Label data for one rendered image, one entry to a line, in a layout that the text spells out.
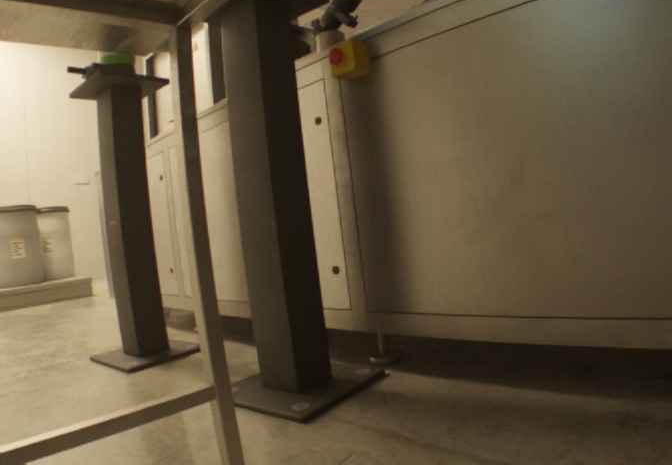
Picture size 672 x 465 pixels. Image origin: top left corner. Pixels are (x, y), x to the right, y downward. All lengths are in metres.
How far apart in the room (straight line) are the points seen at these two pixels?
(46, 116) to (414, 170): 4.54
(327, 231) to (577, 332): 0.64
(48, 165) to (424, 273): 4.46
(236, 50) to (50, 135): 4.17
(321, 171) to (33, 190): 4.10
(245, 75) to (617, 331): 0.89
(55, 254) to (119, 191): 2.81
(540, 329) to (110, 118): 1.36
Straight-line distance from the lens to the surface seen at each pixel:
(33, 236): 4.03
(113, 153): 1.58
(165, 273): 2.00
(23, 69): 5.31
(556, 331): 0.90
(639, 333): 0.87
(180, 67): 0.68
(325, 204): 1.17
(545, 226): 0.87
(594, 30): 0.88
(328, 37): 1.32
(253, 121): 1.02
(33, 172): 5.05
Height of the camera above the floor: 0.37
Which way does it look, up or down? level
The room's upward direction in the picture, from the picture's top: 7 degrees counter-clockwise
